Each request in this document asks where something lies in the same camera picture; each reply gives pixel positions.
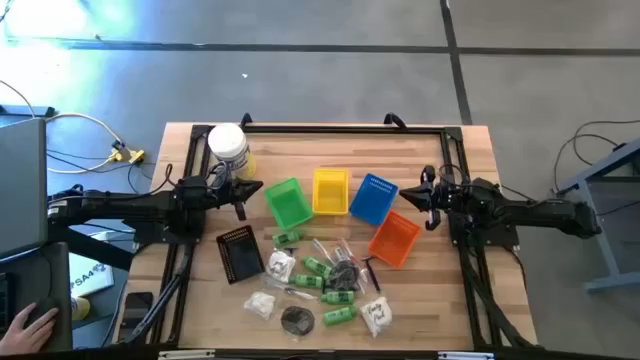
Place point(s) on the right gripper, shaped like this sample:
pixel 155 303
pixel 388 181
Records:
pixel 450 197

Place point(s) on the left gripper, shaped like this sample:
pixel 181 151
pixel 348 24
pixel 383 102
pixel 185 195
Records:
pixel 222 195

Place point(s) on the small green shampoo bottle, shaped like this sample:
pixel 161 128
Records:
pixel 316 267
pixel 286 238
pixel 306 281
pixel 337 298
pixel 340 315

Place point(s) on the white cotton swabs bag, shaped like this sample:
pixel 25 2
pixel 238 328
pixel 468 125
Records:
pixel 280 265

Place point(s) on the white cotton balls bag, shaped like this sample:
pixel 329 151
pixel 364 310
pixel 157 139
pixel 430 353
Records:
pixel 260 304

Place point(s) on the white vanity pack bag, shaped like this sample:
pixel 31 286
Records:
pixel 376 315

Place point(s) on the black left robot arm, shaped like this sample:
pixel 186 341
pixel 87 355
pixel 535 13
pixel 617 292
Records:
pixel 125 207

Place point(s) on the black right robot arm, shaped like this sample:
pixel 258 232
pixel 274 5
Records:
pixel 540 210

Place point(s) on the green plastic basket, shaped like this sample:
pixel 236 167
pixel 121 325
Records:
pixel 289 205

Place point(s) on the blue plastic basket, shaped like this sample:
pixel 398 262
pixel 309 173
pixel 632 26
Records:
pixel 372 200

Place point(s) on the Lysol wipes canister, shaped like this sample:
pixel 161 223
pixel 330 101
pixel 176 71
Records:
pixel 227 142

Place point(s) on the orange plastic basket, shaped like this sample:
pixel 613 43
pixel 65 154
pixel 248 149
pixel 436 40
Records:
pixel 394 240

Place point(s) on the black plastic basket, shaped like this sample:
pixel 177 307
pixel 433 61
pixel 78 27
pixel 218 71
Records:
pixel 241 255

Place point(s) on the yellow plastic basket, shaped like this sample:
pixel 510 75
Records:
pixel 330 192

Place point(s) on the blue-grey metal table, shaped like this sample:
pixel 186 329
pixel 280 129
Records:
pixel 600 250

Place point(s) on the black desk surface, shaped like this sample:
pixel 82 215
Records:
pixel 57 270

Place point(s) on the grey laptop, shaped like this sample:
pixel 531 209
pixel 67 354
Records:
pixel 22 185

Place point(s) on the black computer mouse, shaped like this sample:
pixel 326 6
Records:
pixel 46 306

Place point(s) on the person's hand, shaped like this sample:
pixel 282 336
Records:
pixel 25 335

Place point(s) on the black keyboard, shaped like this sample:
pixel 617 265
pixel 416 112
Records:
pixel 5 300

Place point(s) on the black aluminium rig frame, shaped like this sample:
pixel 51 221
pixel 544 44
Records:
pixel 350 129

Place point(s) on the silver metal bracket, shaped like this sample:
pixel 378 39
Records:
pixel 185 354
pixel 465 355

